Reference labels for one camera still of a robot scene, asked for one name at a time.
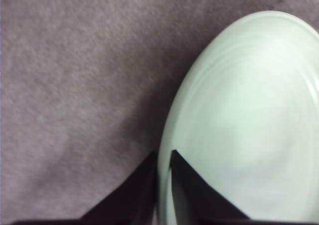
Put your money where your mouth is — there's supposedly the green plate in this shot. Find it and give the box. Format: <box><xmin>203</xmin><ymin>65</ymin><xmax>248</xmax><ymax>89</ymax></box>
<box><xmin>158</xmin><ymin>10</ymin><xmax>319</xmax><ymax>225</ymax></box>

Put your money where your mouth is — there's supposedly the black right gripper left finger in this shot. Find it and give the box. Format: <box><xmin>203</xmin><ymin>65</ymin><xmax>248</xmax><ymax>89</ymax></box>
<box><xmin>12</xmin><ymin>151</ymin><xmax>158</xmax><ymax>225</ymax></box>

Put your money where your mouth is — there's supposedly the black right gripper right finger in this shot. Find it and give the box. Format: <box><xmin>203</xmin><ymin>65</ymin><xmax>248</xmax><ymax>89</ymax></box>
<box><xmin>169</xmin><ymin>150</ymin><xmax>252</xmax><ymax>225</ymax></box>

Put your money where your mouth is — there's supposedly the grey table cloth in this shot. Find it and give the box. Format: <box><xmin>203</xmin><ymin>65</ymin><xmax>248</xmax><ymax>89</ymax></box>
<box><xmin>0</xmin><ymin>0</ymin><xmax>319</xmax><ymax>221</ymax></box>

